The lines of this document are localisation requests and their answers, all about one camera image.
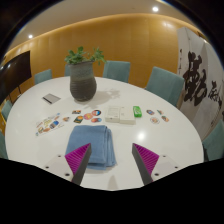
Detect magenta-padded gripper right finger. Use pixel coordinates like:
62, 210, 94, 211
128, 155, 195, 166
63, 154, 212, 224
131, 142, 181, 186

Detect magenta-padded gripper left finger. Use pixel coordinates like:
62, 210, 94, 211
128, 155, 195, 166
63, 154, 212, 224
44, 142, 93, 186

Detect blue towel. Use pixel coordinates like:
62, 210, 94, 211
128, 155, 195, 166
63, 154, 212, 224
65, 124, 118, 171

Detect shield-shaped sunset sticker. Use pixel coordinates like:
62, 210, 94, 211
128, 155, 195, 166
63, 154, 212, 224
73, 115, 85, 125

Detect oval orange-blue sticker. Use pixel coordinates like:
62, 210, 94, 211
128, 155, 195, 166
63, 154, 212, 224
90, 116, 103, 124

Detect small green block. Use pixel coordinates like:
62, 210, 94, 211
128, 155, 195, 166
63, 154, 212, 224
132, 105, 143, 118

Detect white flat box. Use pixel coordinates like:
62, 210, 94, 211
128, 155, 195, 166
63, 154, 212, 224
105, 105, 137, 126

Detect green plant in grey pot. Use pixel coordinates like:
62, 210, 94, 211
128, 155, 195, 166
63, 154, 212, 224
64, 46, 106, 103

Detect white calligraphy folding screen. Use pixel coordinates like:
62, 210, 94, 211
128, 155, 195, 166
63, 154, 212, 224
176, 26, 224, 141

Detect teal chairs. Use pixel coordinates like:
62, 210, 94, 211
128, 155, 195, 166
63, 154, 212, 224
0, 60, 224, 163

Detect round ceiling lights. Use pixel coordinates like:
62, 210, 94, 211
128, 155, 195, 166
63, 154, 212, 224
27, 4, 160, 40

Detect black wall screen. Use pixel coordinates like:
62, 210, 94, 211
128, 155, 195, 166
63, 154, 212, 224
0, 50, 33, 101

